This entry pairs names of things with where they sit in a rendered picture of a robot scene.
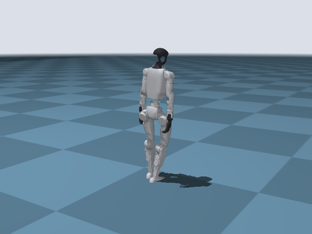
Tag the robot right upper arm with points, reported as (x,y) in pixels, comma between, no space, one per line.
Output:
(169,76)

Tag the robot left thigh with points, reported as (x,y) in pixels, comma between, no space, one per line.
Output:
(148,125)

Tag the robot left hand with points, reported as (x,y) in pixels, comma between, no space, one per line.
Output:
(140,121)

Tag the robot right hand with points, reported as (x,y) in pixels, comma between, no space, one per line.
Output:
(168,124)

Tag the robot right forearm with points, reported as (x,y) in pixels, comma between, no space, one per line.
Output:
(170,106)

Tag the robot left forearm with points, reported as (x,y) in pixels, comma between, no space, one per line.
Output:
(142,100)

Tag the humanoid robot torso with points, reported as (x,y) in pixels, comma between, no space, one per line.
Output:
(156,89)

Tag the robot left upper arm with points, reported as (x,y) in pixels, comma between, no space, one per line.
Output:
(143,89)

